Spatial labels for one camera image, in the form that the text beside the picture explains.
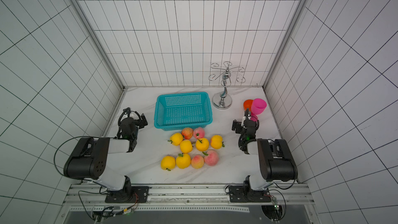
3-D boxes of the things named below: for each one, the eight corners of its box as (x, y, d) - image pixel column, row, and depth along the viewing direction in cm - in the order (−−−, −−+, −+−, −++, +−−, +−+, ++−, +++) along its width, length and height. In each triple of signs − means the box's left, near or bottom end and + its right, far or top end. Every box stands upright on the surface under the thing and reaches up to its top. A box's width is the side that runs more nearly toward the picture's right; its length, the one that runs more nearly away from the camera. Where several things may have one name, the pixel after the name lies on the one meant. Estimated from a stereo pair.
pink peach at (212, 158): (204, 166, 81) (204, 163, 78) (204, 153, 86) (204, 150, 82) (218, 166, 81) (219, 163, 78) (217, 153, 86) (218, 150, 82)
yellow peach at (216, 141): (210, 149, 88) (211, 145, 85) (210, 138, 93) (210, 135, 89) (222, 149, 88) (223, 145, 85) (221, 138, 93) (222, 135, 89)
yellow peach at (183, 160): (176, 168, 81) (175, 166, 77) (177, 156, 85) (176, 153, 82) (190, 168, 81) (190, 166, 77) (191, 156, 85) (190, 153, 82)
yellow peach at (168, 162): (161, 170, 81) (159, 168, 78) (163, 158, 85) (161, 155, 82) (174, 170, 81) (173, 168, 78) (175, 158, 85) (174, 155, 82)
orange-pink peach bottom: (191, 168, 80) (190, 166, 77) (191, 157, 84) (191, 154, 81) (203, 168, 80) (204, 166, 77) (203, 157, 84) (203, 154, 81)
